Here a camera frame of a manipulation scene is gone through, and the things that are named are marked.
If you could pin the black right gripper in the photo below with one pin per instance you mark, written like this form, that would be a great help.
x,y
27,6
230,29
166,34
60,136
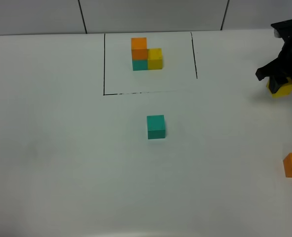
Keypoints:
x,y
276,70

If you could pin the yellow template block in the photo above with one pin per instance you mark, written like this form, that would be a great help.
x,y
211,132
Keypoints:
x,y
155,59

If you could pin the teal template block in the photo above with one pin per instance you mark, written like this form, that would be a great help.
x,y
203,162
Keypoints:
x,y
140,65

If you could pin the orange template block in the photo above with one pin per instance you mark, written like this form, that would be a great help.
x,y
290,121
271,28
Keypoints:
x,y
139,50

